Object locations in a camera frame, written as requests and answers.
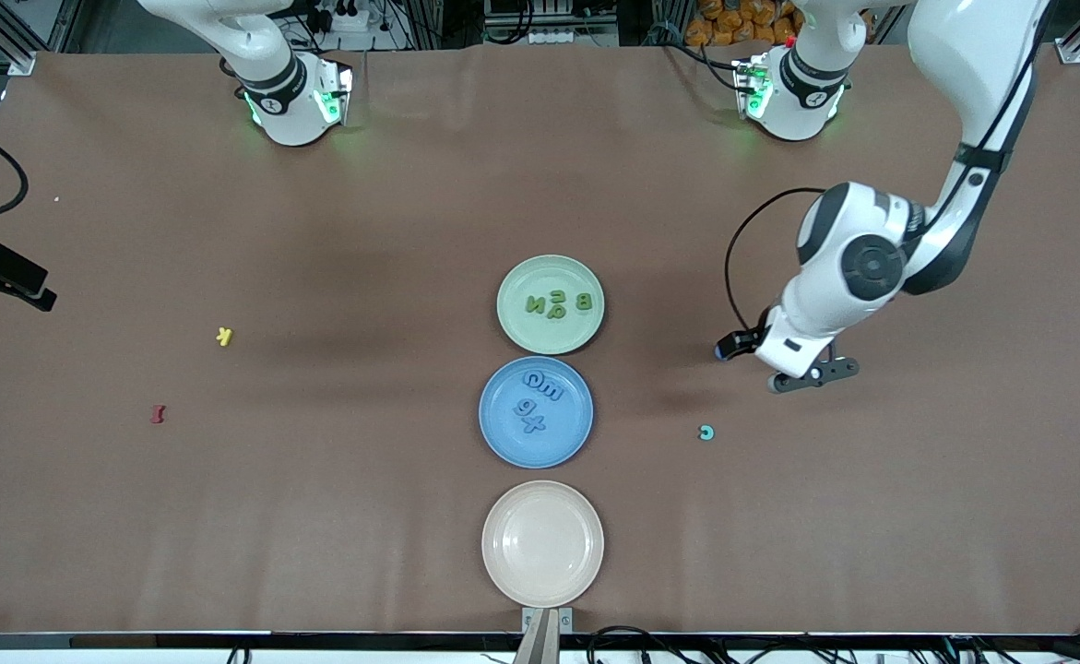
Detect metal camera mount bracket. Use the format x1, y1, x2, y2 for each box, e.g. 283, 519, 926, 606
514, 607, 574, 664

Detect blue plate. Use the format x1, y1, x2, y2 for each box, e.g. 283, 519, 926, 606
479, 356, 595, 469

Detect black cable bundle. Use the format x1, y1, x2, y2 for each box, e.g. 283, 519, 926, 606
742, 620, 1080, 664

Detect black cable loop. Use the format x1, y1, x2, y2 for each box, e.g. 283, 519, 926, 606
587, 626, 688, 664

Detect green plate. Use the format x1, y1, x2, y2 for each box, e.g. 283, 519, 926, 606
496, 255, 606, 356

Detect brown table cover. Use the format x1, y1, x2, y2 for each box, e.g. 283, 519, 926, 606
0, 41, 1080, 637

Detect orange bags pile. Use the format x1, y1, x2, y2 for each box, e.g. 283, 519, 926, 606
684, 0, 803, 47

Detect beige plate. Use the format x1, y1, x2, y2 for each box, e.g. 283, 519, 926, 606
481, 480, 605, 610

